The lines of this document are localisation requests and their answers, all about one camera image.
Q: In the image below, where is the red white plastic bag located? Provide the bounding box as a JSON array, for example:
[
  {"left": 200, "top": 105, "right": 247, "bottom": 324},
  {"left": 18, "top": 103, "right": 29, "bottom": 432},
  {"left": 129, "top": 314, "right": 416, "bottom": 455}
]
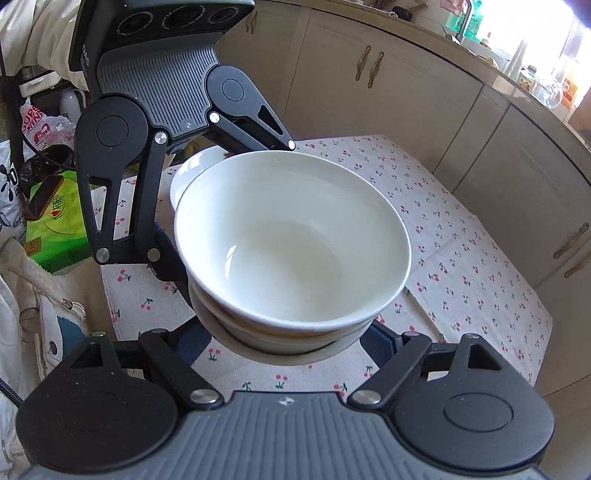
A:
[{"left": 20, "top": 98, "right": 76, "bottom": 151}]

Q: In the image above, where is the small white bowl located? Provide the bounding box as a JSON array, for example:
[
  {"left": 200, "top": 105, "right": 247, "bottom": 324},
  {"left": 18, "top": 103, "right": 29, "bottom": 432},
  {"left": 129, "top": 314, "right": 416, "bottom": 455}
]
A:
[{"left": 169, "top": 146, "right": 232, "bottom": 213}]

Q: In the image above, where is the black smartphone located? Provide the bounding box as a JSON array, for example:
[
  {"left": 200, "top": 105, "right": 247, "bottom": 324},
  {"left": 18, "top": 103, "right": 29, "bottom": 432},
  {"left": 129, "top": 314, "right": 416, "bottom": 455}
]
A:
[{"left": 23, "top": 175, "right": 63, "bottom": 221}]

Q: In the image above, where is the white cabinet door left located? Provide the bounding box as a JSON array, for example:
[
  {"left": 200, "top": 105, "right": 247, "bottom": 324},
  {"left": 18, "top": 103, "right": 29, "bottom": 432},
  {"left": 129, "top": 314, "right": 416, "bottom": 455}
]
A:
[{"left": 283, "top": 10, "right": 482, "bottom": 170}]

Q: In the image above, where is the green packaging bag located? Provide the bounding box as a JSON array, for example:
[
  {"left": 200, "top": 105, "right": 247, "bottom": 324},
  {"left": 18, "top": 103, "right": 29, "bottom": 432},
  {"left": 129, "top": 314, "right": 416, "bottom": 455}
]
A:
[{"left": 25, "top": 171, "right": 91, "bottom": 273}]

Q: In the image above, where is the glass mug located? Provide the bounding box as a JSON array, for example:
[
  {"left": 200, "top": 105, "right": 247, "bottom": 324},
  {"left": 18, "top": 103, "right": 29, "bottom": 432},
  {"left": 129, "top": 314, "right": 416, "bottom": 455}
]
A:
[{"left": 533, "top": 79, "right": 567, "bottom": 110}]

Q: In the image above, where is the left white sleeve forearm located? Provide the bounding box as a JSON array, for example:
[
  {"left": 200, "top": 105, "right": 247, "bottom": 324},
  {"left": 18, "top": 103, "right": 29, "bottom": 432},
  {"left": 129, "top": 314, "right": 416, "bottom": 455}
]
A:
[{"left": 1, "top": 0, "right": 85, "bottom": 88}]

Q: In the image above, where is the white cabinet door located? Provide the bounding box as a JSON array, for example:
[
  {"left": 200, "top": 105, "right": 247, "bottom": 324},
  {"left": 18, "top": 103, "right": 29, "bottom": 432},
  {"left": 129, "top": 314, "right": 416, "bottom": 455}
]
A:
[
  {"left": 455, "top": 107, "right": 590, "bottom": 286},
  {"left": 283, "top": 10, "right": 482, "bottom": 170}
]

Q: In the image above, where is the white cabinet door middle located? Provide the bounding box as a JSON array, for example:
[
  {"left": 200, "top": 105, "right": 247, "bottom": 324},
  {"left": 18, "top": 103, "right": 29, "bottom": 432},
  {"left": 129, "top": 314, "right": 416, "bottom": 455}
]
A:
[{"left": 455, "top": 107, "right": 590, "bottom": 286}]

